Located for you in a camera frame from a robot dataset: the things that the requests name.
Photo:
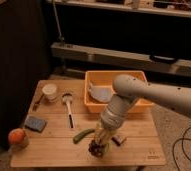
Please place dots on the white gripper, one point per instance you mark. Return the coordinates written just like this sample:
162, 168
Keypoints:
103, 135

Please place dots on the dark red grape bunch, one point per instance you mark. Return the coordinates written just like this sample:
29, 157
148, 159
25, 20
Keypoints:
95, 149

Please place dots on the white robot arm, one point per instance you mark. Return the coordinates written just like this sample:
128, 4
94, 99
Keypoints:
128, 90

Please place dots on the green plastic cup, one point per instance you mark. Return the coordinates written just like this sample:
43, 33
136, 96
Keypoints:
101, 150

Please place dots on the white paper cup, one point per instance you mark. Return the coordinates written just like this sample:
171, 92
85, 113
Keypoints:
50, 92

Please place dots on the brown chocolate bar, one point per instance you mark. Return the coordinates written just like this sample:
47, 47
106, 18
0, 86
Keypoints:
118, 139

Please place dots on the grey cloth in bin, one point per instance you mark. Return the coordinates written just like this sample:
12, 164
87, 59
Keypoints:
99, 93

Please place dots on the yellow plastic bin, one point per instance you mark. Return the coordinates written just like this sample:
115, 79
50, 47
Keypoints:
105, 79

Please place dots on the blue sponge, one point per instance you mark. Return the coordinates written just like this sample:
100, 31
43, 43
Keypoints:
35, 124

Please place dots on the small metal fork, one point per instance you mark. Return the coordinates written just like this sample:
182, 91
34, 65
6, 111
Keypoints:
37, 103

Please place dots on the orange fruit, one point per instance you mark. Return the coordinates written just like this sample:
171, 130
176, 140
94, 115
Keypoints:
15, 132

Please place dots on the grey metal shelf rail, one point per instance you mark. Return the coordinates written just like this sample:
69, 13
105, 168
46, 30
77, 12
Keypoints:
119, 58

